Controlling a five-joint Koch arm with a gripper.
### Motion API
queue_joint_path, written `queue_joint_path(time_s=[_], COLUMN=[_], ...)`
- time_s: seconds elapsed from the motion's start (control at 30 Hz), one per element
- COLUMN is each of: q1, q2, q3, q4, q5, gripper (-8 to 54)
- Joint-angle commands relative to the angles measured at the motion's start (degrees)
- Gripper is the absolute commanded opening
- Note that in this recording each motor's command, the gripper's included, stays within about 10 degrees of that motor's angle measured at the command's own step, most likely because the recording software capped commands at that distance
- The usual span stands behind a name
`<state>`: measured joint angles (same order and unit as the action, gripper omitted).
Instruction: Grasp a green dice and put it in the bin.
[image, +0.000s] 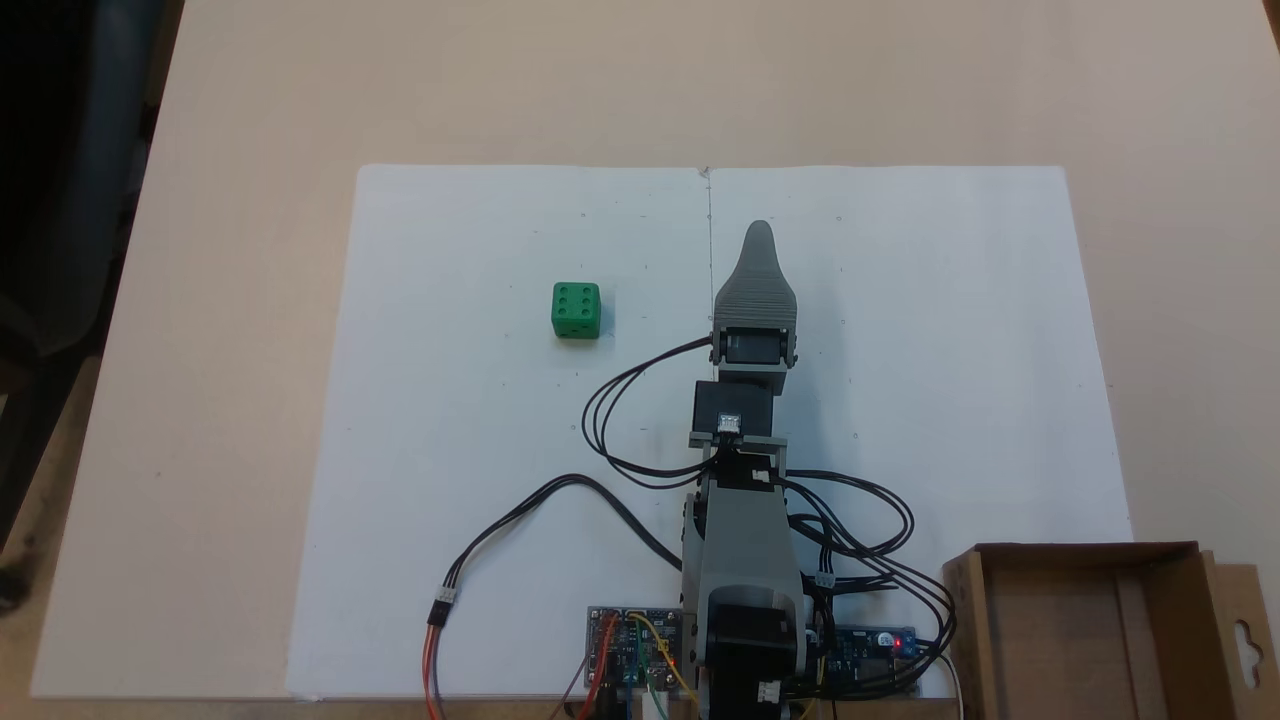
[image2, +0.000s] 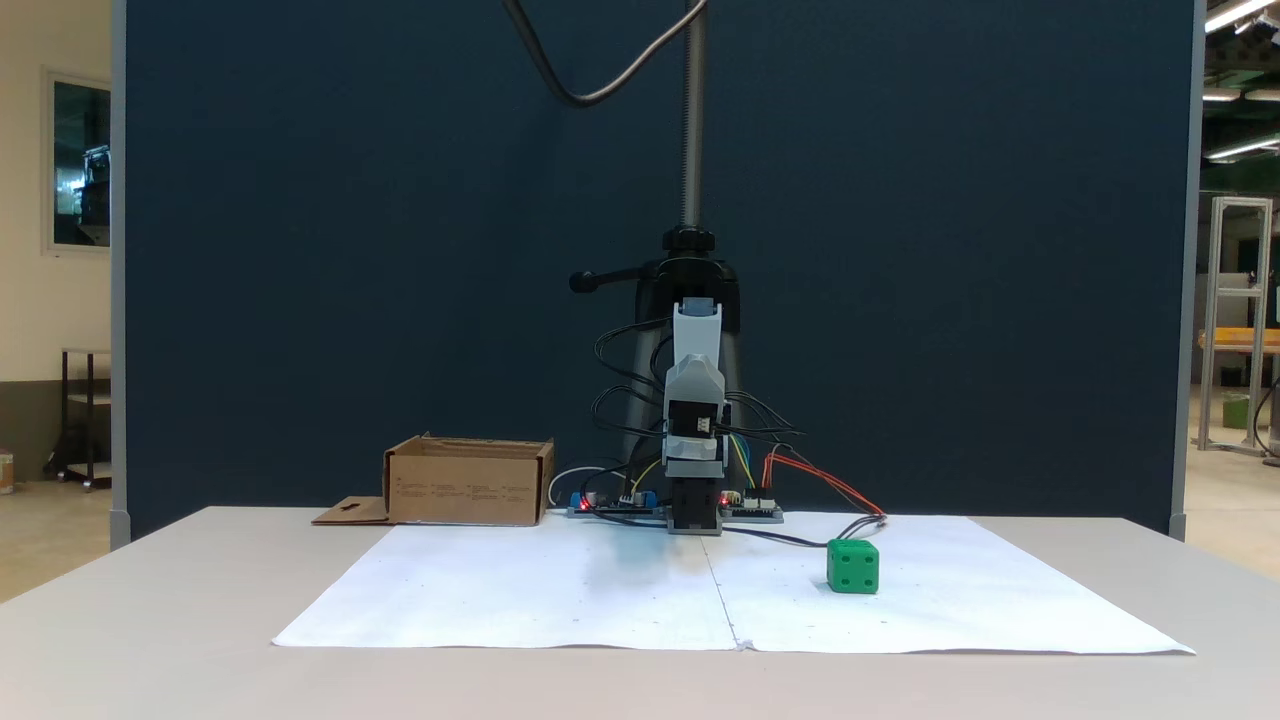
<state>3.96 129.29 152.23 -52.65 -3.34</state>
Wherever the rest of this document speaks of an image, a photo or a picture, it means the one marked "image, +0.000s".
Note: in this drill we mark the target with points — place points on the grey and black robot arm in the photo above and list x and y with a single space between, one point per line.
745 540

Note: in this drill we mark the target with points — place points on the brown cardboard box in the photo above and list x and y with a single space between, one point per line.
1060 640

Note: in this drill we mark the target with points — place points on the blue circuit board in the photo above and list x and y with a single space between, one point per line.
865 645

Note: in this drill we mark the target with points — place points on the green dice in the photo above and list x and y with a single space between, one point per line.
575 310

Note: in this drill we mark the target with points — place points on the white paper sheet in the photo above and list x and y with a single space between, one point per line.
950 350
450 400

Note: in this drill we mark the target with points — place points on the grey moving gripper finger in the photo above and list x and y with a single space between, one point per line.
757 295

